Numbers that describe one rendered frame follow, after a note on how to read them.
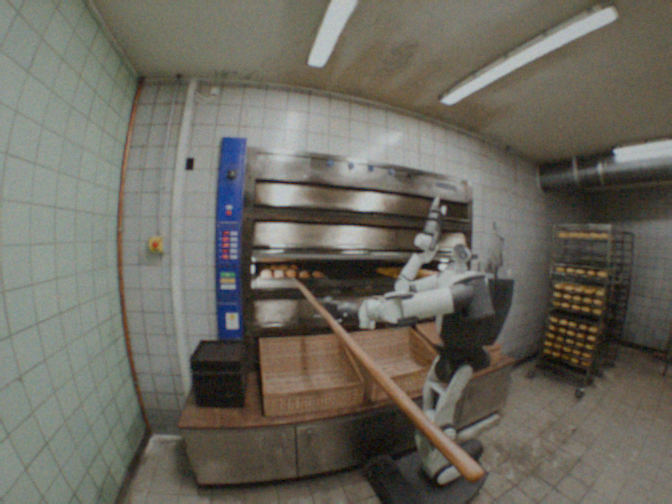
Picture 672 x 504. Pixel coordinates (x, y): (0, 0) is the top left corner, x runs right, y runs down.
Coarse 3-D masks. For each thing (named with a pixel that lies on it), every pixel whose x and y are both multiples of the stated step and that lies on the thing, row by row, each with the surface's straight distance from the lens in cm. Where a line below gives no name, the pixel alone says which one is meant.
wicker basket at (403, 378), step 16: (352, 336) 186; (368, 336) 191; (384, 336) 198; (400, 336) 206; (416, 336) 202; (384, 352) 200; (400, 352) 208; (416, 352) 205; (432, 352) 190; (384, 368) 195; (400, 368) 197; (416, 368) 201; (368, 384) 160; (400, 384) 165; (416, 384) 173
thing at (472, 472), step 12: (300, 288) 164; (312, 300) 130; (324, 312) 110; (336, 324) 96; (348, 336) 85; (348, 348) 81; (360, 348) 78; (360, 360) 73; (372, 372) 67; (384, 384) 62; (396, 396) 58; (408, 408) 55; (420, 420) 52; (432, 432) 50; (432, 444) 51; (444, 444) 48; (456, 444) 49; (444, 456) 49; (456, 456) 47; (468, 456) 47; (456, 468) 47; (468, 468) 46; (480, 468) 46; (468, 480) 46
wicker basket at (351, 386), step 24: (312, 336) 177; (336, 336) 182; (288, 360) 178; (312, 360) 180; (336, 360) 185; (264, 384) 144; (288, 384) 172; (312, 384) 172; (336, 384) 173; (360, 384) 149; (264, 408) 153; (288, 408) 145; (312, 408) 148; (336, 408) 153
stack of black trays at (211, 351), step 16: (208, 352) 153; (224, 352) 152; (240, 352) 148; (192, 368) 146; (208, 368) 144; (224, 368) 142; (240, 368) 141; (208, 384) 149; (224, 384) 147; (240, 384) 146; (208, 400) 157; (224, 400) 154; (240, 400) 153
